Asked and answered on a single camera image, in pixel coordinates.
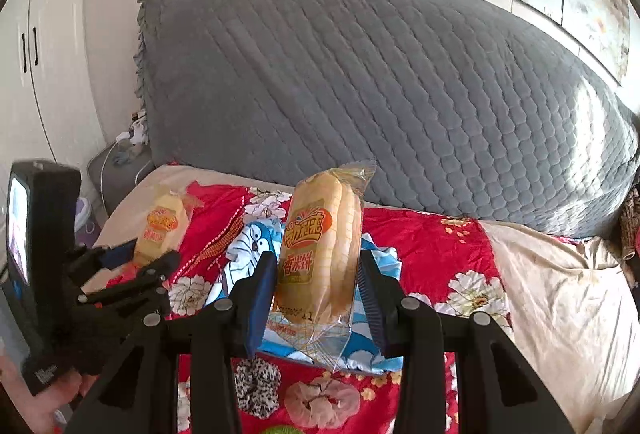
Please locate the grey nightstand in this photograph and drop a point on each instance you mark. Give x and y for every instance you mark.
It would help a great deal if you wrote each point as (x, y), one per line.
(120, 179)

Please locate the pink scrunchie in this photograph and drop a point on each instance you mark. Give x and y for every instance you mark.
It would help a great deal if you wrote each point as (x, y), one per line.
(345, 406)

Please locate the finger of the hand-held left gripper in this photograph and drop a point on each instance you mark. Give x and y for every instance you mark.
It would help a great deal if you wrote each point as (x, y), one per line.
(150, 271)
(117, 255)

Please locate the beige bed sheet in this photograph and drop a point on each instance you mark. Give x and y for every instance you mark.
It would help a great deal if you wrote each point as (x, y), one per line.
(560, 304)

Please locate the white charger plug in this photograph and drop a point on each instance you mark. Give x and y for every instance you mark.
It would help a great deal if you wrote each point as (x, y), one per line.
(134, 131)

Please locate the red floral blanket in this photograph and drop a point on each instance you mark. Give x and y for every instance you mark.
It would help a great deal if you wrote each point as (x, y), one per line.
(430, 249)

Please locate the green scrunchie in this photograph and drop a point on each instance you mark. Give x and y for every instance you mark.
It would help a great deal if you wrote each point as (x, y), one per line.
(277, 430)

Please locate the blue striped cartoon cloth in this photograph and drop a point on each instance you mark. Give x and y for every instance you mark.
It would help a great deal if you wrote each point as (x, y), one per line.
(255, 239)

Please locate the white wardrobe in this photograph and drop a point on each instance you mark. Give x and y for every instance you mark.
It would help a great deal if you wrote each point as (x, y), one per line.
(50, 64)

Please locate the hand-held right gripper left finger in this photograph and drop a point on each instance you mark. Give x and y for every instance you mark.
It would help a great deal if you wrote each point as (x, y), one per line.
(257, 301)

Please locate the pale purple object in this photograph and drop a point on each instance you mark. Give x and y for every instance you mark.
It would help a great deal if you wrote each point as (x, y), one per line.
(84, 214)

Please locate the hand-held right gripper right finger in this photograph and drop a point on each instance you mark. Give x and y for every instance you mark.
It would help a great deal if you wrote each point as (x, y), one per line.
(372, 306)

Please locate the yellow rice cracker packet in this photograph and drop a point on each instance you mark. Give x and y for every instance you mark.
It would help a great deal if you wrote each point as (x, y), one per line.
(320, 234)
(162, 224)

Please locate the person's left hand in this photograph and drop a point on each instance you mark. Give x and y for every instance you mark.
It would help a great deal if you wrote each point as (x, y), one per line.
(45, 401)

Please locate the grey quilted sofa cover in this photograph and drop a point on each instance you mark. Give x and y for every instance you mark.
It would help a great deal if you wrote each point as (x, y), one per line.
(350, 89)

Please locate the leopard print scrunchie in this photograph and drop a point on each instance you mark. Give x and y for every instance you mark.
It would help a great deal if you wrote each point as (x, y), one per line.
(250, 389)

